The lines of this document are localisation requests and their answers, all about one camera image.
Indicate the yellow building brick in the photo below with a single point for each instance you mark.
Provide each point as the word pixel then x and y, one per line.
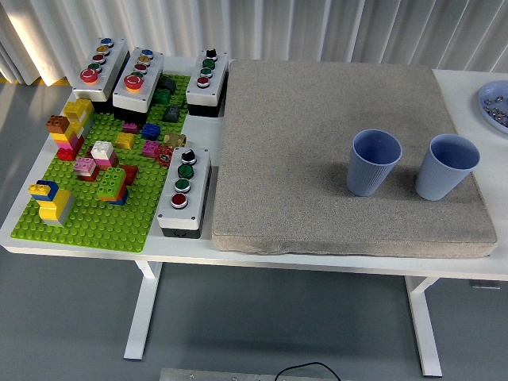
pixel 125 141

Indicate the green orange blue brick stack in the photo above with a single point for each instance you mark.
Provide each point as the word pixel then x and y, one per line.
pixel 111 182

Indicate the blue building brick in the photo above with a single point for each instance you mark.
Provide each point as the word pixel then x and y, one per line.
pixel 151 132

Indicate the brown yellow red brick tower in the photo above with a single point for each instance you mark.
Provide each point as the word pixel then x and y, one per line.
pixel 67 145

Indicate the grey-brown fabric mat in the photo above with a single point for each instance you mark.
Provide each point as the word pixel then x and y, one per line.
pixel 297 158

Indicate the red valve handwheel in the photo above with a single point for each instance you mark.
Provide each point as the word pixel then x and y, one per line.
pixel 163 155

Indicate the blue plate with metal nuts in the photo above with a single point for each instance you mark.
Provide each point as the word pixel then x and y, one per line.
pixel 490 89

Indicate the dark grey curved part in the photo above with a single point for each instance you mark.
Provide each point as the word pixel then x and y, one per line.
pixel 168 84

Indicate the pink white red brick stack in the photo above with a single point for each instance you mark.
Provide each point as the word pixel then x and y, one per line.
pixel 85 166

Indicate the brass pipe fitting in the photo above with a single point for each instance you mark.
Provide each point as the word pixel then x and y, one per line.
pixel 174 139

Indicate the red building brick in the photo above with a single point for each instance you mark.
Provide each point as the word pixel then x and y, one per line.
pixel 130 174

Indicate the yellow white brick stack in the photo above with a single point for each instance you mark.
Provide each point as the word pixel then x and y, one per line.
pixel 77 109

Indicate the four-button white control box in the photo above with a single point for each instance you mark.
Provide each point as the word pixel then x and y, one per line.
pixel 212 85
pixel 198 186

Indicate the blue ribbed plastic cup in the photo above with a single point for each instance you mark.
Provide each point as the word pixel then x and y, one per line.
pixel 434 182
pixel 367 178

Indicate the dark green building brick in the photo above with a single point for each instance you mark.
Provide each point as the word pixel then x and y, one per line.
pixel 162 97

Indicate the white table leg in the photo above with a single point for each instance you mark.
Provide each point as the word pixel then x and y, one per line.
pixel 143 309
pixel 422 325

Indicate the five-button white control box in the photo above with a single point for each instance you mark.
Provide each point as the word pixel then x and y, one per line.
pixel 105 75
pixel 148 79

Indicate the small magenta building brick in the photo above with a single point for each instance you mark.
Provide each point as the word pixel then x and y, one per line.
pixel 130 128

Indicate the grey under-table bracket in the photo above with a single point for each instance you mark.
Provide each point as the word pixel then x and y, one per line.
pixel 485 284

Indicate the green studded building baseplate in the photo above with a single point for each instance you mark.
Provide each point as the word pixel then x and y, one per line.
pixel 91 226

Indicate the grey building brick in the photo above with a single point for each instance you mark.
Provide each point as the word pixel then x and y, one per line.
pixel 171 114

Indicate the white pleated curtain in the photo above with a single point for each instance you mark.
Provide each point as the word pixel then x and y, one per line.
pixel 278 28

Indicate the blue yellow grey brick stack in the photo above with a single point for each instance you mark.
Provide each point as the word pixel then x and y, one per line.
pixel 55 206

